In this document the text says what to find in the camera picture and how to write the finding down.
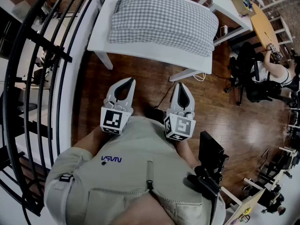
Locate white and black machine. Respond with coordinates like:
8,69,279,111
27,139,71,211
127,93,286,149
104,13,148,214
35,50,56,83

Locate grey checked pillowcase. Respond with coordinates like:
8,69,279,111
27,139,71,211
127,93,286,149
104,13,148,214
108,0,220,58

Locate black office chair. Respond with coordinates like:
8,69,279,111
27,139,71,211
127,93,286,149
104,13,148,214
225,42,282,106

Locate person's black trousers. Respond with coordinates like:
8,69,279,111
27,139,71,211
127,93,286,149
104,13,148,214
144,106,166,126

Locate person's beige vest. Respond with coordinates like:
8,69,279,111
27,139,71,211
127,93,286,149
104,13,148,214
44,116,227,225

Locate white table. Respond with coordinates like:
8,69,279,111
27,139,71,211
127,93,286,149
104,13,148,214
87,0,213,82

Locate black metal railing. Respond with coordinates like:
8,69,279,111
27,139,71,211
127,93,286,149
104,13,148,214
0,0,99,225

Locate person's right forearm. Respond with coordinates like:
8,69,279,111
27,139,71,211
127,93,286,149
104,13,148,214
173,138,200,168

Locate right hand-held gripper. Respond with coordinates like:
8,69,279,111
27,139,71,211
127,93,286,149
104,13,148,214
163,82,196,142

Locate black clip-mounted device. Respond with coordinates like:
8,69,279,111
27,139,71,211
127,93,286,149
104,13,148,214
187,130,229,198

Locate white cable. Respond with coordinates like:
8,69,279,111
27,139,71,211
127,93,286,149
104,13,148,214
193,72,207,82

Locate round wooden table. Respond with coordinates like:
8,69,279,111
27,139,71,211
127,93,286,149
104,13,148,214
250,2,281,53

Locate white shelf rack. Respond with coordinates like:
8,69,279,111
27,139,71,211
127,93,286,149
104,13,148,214
234,0,300,44

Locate person's left forearm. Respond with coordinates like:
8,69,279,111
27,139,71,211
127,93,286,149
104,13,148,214
72,125,111,150

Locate white desk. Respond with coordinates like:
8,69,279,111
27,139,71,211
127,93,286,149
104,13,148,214
209,0,254,46

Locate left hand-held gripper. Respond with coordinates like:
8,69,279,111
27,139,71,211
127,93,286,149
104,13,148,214
100,77,137,135

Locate open cardboard box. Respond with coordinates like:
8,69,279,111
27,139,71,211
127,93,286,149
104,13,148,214
228,0,257,17

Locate black floor cable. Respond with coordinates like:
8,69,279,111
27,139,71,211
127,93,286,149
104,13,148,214
154,81,175,109

